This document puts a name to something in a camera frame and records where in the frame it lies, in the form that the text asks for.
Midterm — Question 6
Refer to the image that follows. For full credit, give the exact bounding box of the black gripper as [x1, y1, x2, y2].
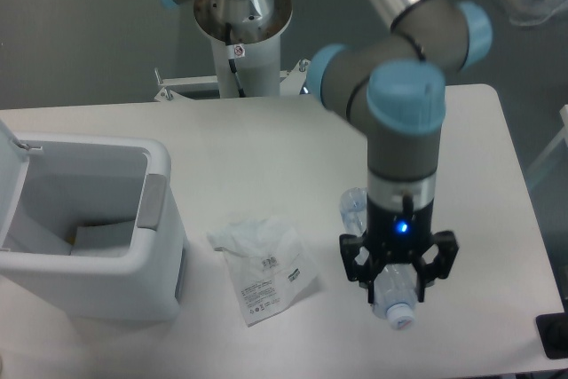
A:
[339, 199, 459, 304]

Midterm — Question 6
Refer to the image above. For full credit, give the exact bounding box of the crushed clear plastic bottle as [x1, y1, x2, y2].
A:
[339, 187, 417, 331]

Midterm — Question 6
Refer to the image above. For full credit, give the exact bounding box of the white plastic wrapper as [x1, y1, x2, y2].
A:
[207, 216, 318, 327]

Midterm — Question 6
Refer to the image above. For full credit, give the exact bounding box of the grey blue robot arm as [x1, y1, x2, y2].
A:
[161, 0, 493, 303]

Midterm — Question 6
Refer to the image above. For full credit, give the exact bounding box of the white trash can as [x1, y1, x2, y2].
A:
[1, 126, 188, 321]

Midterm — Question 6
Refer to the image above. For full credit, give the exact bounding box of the black device at table edge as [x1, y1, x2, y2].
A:
[535, 312, 567, 359]

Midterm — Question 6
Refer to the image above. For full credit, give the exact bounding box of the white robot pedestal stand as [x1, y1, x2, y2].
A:
[154, 0, 310, 101]

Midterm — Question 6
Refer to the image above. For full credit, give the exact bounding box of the black cable on pedestal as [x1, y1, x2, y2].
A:
[224, 22, 247, 99]

